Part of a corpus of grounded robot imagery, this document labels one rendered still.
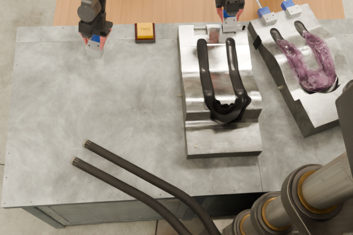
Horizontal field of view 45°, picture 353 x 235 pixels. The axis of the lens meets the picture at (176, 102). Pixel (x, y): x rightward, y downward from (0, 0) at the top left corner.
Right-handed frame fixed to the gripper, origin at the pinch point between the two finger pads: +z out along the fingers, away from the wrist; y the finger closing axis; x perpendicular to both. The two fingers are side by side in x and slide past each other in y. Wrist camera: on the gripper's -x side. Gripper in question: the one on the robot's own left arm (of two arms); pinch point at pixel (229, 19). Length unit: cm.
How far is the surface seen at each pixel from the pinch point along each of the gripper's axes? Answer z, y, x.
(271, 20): 7.1, 17.0, 6.7
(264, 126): 27.9, 9.5, -29.0
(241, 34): 6.9, 4.3, -0.5
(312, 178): -36, 4, -92
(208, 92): 11.0, -10.2, -25.8
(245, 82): 12.4, 3.3, -20.7
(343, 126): -57, 3, -99
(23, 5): 47, -119, 98
